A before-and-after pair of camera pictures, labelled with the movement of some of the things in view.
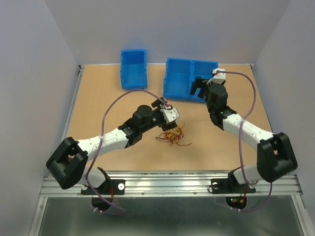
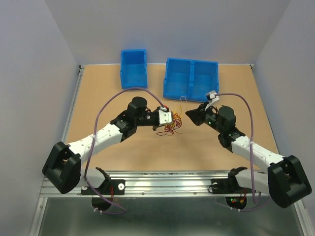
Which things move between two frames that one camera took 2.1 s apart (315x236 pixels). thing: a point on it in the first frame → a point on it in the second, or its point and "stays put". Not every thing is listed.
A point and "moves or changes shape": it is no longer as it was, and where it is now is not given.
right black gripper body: (201, 83) → (206, 116)
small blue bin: (133, 69) stays put
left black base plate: (110, 187) stays put
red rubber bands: (174, 135) moves or changes shape
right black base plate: (230, 185) stays put
